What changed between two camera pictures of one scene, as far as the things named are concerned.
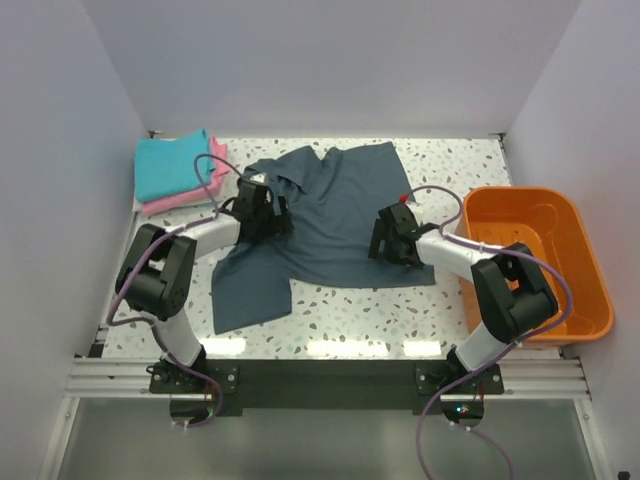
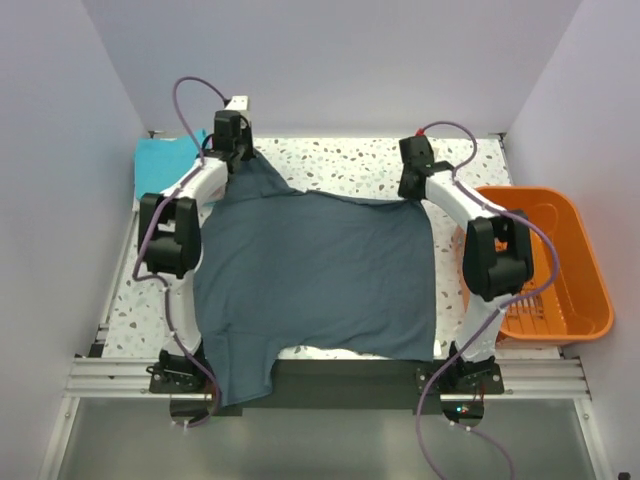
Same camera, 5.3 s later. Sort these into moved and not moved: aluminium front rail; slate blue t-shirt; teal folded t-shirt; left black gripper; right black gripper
Moved: left black gripper; right black gripper; slate blue t-shirt
Not moved: teal folded t-shirt; aluminium front rail
